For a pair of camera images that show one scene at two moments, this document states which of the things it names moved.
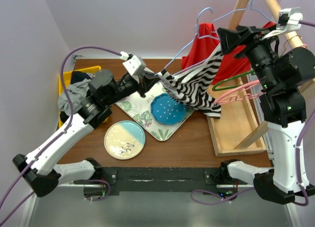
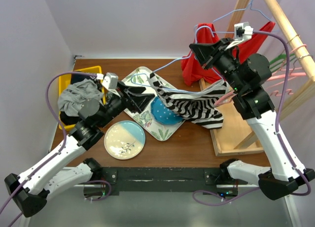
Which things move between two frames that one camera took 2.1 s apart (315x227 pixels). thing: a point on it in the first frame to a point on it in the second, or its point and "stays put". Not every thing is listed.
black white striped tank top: [192, 87] to [197, 106]
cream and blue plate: [124, 140] stays put
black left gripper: [145, 83] to [135, 103]
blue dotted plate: [166, 110] stays put
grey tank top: [77, 91] stays put
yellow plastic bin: [66, 78] stays put
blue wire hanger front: [197, 36] to [161, 87]
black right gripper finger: [233, 41] to [204, 51]
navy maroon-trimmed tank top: [78, 76] stays put
